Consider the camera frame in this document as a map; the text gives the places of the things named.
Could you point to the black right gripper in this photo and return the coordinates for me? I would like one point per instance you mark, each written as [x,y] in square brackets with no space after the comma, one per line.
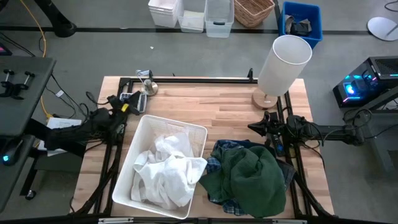
[272,124]

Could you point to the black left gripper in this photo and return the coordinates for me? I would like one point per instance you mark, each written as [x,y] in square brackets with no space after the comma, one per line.
[119,105]

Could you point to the dark green garment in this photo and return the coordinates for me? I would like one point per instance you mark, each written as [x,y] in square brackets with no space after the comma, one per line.
[248,180]

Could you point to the white cloth garment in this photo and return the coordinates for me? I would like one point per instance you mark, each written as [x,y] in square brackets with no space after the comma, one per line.
[169,177]

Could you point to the blue plaid shirt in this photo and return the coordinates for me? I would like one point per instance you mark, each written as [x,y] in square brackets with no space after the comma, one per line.
[231,208]

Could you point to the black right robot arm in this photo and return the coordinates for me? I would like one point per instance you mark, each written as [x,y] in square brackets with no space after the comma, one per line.
[329,132]

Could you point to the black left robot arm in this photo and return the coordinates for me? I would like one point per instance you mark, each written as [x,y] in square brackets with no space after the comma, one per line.
[77,133]

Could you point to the dark clothes bundle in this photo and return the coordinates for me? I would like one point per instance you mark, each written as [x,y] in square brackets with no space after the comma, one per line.
[299,28]

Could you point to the grey calculator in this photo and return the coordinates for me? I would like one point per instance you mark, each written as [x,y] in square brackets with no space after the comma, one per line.
[124,96]

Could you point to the silver metal cup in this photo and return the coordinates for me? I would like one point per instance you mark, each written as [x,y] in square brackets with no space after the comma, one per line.
[150,87]

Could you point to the black remote control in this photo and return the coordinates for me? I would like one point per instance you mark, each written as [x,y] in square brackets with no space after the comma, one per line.
[277,146]

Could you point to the white plastic laundry basket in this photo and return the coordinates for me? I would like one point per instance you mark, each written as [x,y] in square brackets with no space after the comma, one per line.
[149,130]

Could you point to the white shade wooden base lamp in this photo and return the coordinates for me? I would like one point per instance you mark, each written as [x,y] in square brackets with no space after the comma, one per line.
[284,65]

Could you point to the white paper booklet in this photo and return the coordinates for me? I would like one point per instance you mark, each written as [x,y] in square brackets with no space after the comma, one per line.
[62,122]

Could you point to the white lidded storage box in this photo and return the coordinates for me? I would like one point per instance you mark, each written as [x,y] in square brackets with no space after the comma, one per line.
[163,12]

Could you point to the clear plastic box with paper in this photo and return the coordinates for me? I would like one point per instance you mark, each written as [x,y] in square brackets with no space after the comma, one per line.
[191,20]

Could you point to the black stand foot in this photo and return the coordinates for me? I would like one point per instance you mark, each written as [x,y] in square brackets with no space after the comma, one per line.
[59,23]

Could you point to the grey desk top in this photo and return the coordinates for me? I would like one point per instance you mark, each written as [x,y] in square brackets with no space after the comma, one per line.
[21,109]

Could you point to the wicker basket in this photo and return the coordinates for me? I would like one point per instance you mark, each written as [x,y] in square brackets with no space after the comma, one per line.
[253,12]

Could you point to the black computer with coloured lights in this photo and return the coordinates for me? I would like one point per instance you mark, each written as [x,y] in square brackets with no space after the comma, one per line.
[367,84]

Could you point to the blue plastic bin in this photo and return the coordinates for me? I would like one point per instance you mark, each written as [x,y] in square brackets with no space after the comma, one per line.
[314,18]

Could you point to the black computer mouse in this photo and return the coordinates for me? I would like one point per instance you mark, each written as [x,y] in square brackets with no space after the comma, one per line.
[11,152]

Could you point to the black lower desk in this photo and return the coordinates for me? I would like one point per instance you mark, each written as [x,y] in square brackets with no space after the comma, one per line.
[12,183]

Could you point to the white round disc base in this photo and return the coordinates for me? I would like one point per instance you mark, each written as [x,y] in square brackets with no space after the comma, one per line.
[381,28]

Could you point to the black aluminium table frame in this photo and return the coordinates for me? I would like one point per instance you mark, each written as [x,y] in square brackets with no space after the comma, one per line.
[202,80]

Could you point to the black clamp mount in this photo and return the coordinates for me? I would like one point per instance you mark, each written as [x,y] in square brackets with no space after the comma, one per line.
[12,88]

